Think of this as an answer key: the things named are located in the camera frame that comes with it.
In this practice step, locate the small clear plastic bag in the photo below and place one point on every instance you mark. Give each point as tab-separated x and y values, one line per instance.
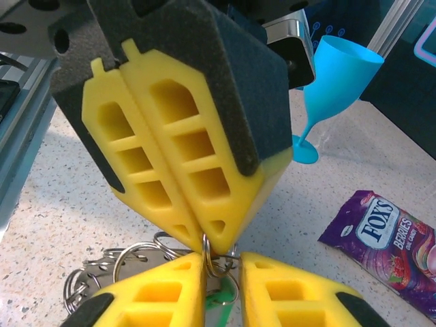
95	270

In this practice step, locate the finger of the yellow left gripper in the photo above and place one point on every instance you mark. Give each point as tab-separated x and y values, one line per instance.
238	102
92	95

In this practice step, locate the green tagged key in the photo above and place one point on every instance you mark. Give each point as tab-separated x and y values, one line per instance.
218	299

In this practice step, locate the aluminium mounting rail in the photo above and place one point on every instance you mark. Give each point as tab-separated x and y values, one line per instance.
20	136

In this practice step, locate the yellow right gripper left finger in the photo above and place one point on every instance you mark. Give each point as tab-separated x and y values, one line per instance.
190	306

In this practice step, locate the aluminium frame post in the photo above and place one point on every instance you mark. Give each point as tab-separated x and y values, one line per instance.
395	27

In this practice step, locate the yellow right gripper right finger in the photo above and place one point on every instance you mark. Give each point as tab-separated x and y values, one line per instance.
255	306

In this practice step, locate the blue plastic goblet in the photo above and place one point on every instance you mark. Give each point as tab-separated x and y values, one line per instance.
334	85

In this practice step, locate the purple candy bag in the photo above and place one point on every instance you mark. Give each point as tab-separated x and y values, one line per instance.
391	245

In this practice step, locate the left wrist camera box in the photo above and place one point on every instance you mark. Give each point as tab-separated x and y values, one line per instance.
289	44

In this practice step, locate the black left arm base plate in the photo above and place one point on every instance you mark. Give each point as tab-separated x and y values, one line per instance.
8	102

